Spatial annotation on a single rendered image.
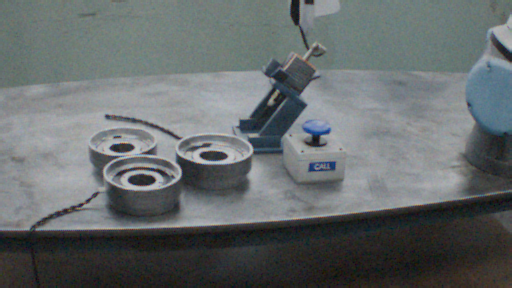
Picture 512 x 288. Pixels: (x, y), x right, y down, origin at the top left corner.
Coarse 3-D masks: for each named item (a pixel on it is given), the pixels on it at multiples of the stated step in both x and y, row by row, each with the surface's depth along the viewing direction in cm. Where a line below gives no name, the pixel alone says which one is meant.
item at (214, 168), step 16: (176, 144) 100; (192, 144) 104; (224, 144) 104; (240, 144) 103; (176, 160) 99; (192, 160) 96; (208, 160) 103; (224, 160) 99; (240, 160) 97; (192, 176) 97; (208, 176) 96; (224, 176) 96; (240, 176) 98
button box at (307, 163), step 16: (288, 144) 103; (304, 144) 101; (320, 144) 101; (336, 144) 102; (288, 160) 103; (304, 160) 99; (320, 160) 100; (336, 160) 100; (304, 176) 100; (320, 176) 101; (336, 176) 101
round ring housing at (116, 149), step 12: (96, 132) 103; (108, 132) 105; (120, 132) 105; (132, 132) 105; (144, 132) 105; (96, 144) 102; (108, 144) 102; (120, 144) 103; (132, 144) 103; (156, 144) 101; (96, 156) 97; (108, 156) 96; (120, 156) 96; (96, 168) 99
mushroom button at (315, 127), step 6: (312, 120) 102; (318, 120) 102; (306, 126) 100; (312, 126) 100; (318, 126) 100; (324, 126) 100; (306, 132) 100; (312, 132) 100; (318, 132) 100; (324, 132) 100; (330, 132) 101; (312, 138) 102; (318, 138) 102
